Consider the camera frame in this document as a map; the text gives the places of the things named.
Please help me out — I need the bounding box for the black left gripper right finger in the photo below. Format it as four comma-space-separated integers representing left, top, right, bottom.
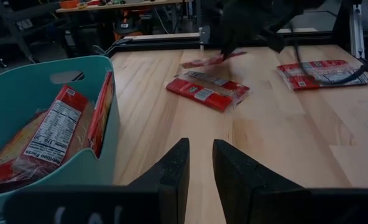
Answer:
213, 139, 368, 224

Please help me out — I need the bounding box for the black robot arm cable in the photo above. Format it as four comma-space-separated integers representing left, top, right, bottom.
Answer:
291, 24, 368, 86

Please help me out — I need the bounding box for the grey metal workbench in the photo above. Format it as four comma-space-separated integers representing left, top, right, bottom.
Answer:
0, 0, 67, 63

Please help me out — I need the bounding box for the black metal table frame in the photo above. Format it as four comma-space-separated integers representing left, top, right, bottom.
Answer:
92, 0, 368, 71

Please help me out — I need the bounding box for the wooden workbench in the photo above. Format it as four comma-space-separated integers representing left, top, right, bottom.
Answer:
55, 0, 191, 14

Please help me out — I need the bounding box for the teal plastic basket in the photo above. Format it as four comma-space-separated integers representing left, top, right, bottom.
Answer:
0, 55, 121, 224

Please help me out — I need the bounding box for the orange tray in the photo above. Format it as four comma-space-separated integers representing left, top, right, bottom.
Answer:
59, 0, 80, 9

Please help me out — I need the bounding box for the shop vacuum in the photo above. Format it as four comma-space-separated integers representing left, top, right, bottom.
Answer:
114, 11, 148, 40

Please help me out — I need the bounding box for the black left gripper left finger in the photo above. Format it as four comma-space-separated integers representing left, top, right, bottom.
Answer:
3, 138, 190, 224

